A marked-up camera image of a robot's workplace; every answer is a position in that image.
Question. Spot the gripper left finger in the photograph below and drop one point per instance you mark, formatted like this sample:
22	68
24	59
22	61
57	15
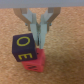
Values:
33	23

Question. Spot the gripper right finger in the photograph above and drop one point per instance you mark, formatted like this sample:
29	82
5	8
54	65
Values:
45	23

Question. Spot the purple block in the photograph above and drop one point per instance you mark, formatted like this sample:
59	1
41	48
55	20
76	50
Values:
23	46

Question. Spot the pink block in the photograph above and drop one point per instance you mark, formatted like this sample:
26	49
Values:
35	63

